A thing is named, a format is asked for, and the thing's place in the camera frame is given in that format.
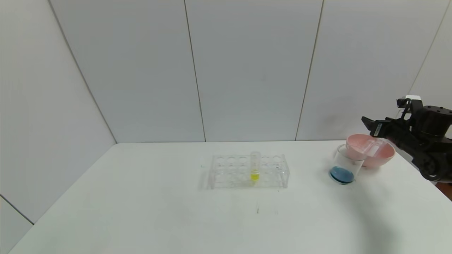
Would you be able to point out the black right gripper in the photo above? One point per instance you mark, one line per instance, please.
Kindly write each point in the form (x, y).
(377, 129)

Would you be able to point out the test tube with red pigment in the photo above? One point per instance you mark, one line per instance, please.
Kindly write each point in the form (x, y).
(370, 147)

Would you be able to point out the test tube with blue pigment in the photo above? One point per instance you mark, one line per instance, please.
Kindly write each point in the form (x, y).
(378, 151)

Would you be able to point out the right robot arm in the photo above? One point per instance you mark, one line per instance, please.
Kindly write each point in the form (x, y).
(434, 141)

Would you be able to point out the test tube with yellow pigment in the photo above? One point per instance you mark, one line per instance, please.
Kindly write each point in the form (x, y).
(255, 175)

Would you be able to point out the clear plastic test tube rack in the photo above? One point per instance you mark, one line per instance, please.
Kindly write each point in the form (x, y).
(233, 176)

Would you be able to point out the pink bowl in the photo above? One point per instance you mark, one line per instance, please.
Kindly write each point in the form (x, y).
(356, 150)

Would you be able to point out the clear glass beaker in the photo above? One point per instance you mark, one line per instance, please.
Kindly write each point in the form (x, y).
(342, 173)

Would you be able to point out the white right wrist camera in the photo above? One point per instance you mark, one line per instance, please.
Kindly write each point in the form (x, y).
(413, 98)

